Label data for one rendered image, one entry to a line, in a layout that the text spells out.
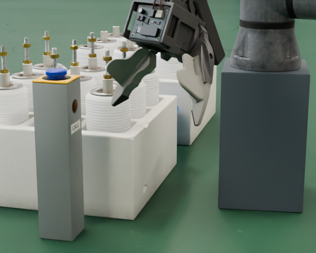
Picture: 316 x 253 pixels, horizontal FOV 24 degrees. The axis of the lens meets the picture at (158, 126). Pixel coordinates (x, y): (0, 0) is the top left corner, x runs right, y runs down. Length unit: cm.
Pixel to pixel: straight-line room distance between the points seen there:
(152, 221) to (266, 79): 37
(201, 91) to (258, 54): 61
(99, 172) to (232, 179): 29
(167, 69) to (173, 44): 110
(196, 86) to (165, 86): 108
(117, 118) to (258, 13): 36
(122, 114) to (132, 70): 52
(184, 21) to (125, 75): 12
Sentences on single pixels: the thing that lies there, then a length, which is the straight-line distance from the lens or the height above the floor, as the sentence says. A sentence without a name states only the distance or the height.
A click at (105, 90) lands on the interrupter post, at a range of 153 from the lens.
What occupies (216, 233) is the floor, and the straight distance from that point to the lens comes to 147.
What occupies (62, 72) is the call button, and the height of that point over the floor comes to 33.
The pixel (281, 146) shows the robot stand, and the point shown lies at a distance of 154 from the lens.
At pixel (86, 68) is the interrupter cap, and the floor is 25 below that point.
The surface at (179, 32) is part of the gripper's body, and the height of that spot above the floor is 46.
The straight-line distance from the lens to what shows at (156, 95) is 175.
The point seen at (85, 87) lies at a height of 24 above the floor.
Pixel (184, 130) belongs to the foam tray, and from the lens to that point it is 202.
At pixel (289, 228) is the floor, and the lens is 151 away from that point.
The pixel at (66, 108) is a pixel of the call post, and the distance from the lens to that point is 135.
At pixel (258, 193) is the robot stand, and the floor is 4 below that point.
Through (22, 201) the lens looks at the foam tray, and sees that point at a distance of 160.
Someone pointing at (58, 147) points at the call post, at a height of 19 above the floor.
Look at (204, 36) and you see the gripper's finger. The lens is 96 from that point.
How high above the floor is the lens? 59
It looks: 15 degrees down
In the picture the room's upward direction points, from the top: straight up
